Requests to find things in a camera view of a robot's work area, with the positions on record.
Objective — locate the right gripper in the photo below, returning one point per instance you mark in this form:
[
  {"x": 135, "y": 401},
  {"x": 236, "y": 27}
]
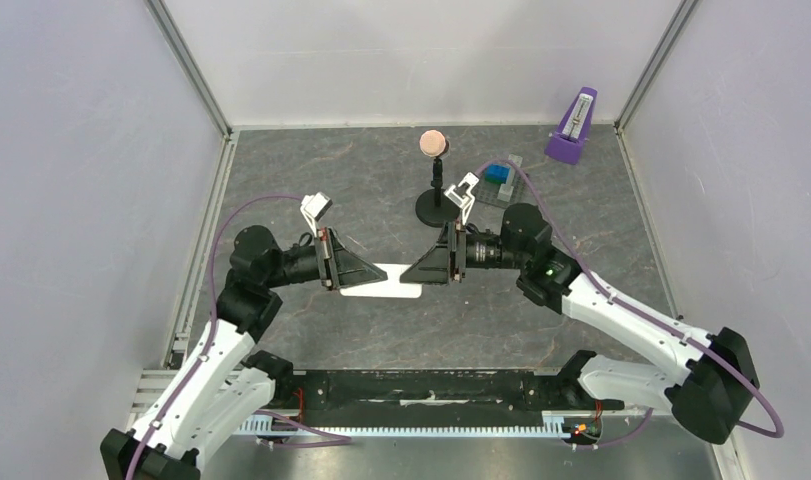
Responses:
[{"x": 455, "y": 251}]

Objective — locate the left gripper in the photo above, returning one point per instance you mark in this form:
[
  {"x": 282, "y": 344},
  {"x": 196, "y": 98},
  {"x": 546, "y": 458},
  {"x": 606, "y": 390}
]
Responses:
[{"x": 348, "y": 268}]

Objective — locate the white remote control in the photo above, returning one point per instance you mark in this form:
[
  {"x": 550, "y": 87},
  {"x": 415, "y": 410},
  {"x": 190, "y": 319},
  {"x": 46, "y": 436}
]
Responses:
[{"x": 392, "y": 287}]

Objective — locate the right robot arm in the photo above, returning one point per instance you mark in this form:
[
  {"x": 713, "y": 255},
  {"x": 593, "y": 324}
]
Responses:
[{"x": 705, "y": 380}]

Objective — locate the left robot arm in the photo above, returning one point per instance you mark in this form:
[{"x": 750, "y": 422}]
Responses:
[{"x": 223, "y": 382}]

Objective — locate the microphone on black stand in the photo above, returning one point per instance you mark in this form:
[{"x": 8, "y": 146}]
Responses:
[{"x": 432, "y": 207}]

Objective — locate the grey building block baseplate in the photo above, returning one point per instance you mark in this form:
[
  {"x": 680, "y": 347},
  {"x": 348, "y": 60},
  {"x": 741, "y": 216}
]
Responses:
[{"x": 487, "y": 193}]

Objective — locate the grey building block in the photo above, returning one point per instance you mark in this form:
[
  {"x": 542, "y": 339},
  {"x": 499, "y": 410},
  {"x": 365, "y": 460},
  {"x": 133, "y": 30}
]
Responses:
[{"x": 506, "y": 191}]

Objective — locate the blue building block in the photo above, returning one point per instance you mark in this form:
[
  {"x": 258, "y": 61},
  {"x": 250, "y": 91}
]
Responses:
[{"x": 497, "y": 174}]

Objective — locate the purple metronome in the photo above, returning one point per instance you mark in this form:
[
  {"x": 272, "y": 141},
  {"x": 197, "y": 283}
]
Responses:
[{"x": 566, "y": 142}]

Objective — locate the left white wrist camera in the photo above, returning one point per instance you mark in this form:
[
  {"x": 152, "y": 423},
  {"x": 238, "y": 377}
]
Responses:
[{"x": 313, "y": 207}]

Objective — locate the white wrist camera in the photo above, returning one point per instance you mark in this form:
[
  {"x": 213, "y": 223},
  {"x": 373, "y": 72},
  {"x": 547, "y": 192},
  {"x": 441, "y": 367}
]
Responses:
[
  {"x": 313, "y": 207},
  {"x": 461, "y": 195}
]

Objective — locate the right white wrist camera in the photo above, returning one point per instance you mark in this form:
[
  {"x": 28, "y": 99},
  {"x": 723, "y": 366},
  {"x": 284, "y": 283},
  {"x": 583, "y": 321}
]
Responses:
[{"x": 461, "y": 195}]

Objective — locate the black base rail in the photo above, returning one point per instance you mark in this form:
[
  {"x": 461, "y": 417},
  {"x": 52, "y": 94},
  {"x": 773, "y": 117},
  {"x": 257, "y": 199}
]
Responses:
[{"x": 432, "y": 398}]

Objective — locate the white slotted cable duct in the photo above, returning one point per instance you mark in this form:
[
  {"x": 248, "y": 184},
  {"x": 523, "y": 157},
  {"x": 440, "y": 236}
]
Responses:
[{"x": 551, "y": 427}]

